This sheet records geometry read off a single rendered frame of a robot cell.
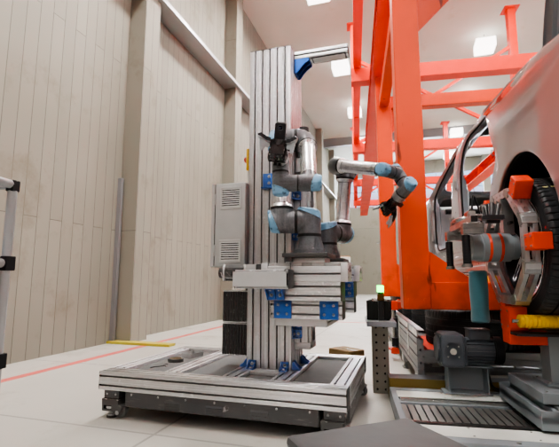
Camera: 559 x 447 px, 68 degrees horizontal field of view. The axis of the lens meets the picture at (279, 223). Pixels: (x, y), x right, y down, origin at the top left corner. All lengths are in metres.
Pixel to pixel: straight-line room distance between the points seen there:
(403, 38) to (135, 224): 3.40
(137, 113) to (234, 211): 3.23
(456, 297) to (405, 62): 1.51
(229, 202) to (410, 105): 1.32
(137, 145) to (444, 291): 3.81
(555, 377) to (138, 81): 4.90
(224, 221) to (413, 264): 1.15
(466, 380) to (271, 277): 1.32
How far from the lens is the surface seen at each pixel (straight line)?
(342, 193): 2.64
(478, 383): 2.69
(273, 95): 2.46
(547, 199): 2.08
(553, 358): 2.31
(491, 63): 5.96
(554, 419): 2.13
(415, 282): 2.61
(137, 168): 5.10
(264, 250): 2.25
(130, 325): 4.96
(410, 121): 2.80
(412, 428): 1.14
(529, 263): 2.02
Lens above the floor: 0.69
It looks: 8 degrees up
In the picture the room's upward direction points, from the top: straight up
